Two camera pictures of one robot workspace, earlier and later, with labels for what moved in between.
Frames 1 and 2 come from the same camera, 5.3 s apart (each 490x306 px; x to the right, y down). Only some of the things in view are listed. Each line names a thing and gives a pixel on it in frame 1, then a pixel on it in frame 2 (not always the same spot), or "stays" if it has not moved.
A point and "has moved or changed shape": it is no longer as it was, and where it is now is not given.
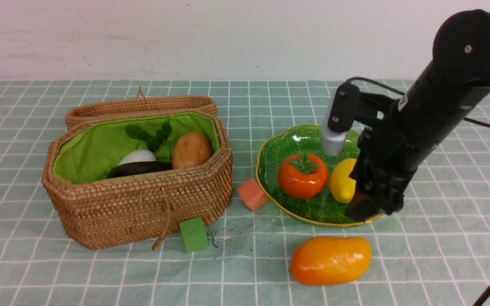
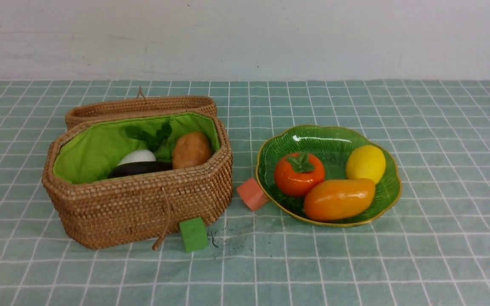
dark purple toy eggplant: [139, 168] stays
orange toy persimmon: [303, 176] stays
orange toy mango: [324, 261] -> [333, 199]
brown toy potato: [190, 149] stays
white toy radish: [151, 142] stays
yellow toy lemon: [342, 186] has moved or changed shape
